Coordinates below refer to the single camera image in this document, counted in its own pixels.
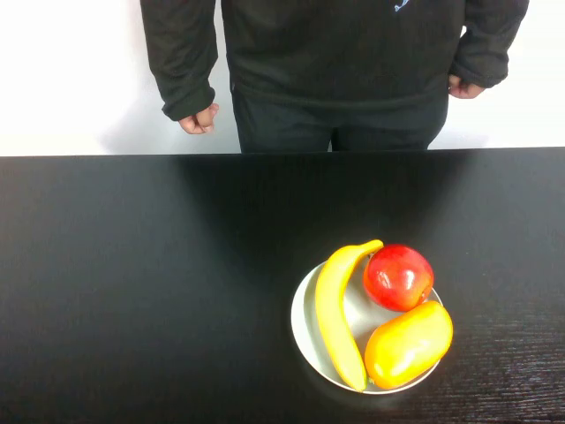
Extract person's right hand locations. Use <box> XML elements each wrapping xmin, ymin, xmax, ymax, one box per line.
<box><xmin>178</xmin><ymin>102</ymin><xmax>221</xmax><ymax>135</ymax></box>

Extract person's left hand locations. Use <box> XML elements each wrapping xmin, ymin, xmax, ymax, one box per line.
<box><xmin>448</xmin><ymin>73</ymin><xmax>486</xmax><ymax>100</ymax></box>

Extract yellow banana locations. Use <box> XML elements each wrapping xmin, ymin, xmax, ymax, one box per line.
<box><xmin>313</xmin><ymin>238</ymin><xmax>385</xmax><ymax>393</ymax></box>

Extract person's right forearm black sleeve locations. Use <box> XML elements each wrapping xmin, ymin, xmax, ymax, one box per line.
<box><xmin>139</xmin><ymin>0</ymin><xmax>220</xmax><ymax>123</ymax></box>

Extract person's left forearm black sleeve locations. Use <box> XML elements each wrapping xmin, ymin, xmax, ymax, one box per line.
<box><xmin>448</xmin><ymin>0</ymin><xmax>531</xmax><ymax>89</ymax></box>

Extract person's black sweater torso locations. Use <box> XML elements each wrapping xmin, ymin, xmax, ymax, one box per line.
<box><xmin>220</xmin><ymin>0</ymin><xmax>467</xmax><ymax>111</ymax></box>

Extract red apple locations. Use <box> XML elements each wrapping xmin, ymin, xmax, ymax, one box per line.
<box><xmin>362</xmin><ymin>244</ymin><xmax>435</xmax><ymax>314</ymax></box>

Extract white round plate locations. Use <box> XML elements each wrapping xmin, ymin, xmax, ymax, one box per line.
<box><xmin>290</xmin><ymin>260</ymin><xmax>445</xmax><ymax>396</ymax></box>

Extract orange yellow mango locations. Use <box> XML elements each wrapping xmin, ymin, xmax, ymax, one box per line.
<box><xmin>364</xmin><ymin>300</ymin><xmax>455</xmax><ymax>390</ymax></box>

